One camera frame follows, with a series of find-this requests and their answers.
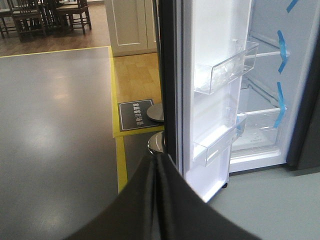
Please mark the wooden chair left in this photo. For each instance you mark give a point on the wooden chair left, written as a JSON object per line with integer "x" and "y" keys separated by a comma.
{"x": 26, "y": 16}

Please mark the grey fridge body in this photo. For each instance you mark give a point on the grey fridge body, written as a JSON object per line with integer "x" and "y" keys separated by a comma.
{"x": 281, "y": 94}

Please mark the upper clear door bin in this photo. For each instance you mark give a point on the upper clear door bin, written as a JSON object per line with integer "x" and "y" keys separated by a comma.
{"x": 210, "y": 78}

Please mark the wooden chair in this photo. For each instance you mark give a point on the wooden chair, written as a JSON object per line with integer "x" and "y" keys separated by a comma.
{"x": 78, "y": 15}
{"x": 26, "y": 16}

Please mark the clear door bin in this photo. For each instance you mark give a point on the clear door bin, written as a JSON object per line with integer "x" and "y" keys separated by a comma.
{"x": 210, "y": 78}
{"x": 211, "y": 146}

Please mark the silver stanchion base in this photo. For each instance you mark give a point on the silver stanchion base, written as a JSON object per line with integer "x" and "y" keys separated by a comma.
{"x": 156, "y": 113}

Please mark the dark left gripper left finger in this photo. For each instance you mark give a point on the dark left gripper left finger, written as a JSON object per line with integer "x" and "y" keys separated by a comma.
{"x": 131, "y": 215}

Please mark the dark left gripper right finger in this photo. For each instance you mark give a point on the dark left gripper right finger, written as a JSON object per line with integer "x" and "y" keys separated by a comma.
{"x": 183, "y": 215}

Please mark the chrome stanchion post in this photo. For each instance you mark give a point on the chrome stanchion post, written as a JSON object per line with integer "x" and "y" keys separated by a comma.
{"x": 156, "y": 143}

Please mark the lower clear door bin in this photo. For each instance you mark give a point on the lower clear door bin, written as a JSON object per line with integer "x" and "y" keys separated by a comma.
{"x": 211, "y": 146}

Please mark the white panelled cupboard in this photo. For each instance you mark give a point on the white panelled cupboard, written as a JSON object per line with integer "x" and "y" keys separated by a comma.
{"x": 131, "y": 25}

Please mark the dark floor sign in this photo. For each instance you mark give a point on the dark floor sign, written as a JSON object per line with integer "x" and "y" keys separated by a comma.
{"x": 133, "y": 115}

